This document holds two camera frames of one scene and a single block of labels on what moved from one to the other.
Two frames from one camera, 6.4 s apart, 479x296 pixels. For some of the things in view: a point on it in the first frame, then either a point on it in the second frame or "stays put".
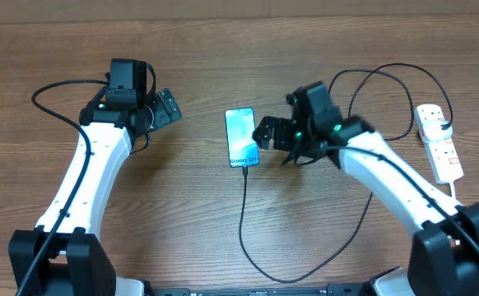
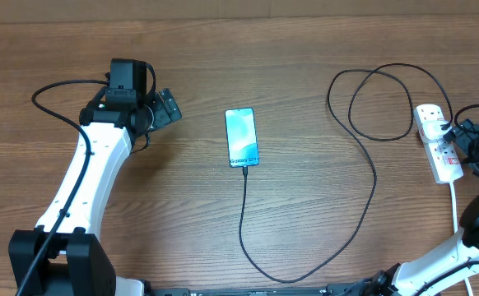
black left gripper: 162,115 stays put
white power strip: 443,154 stays put
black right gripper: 282,128 -> 461,135
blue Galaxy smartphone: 242,149 stays put
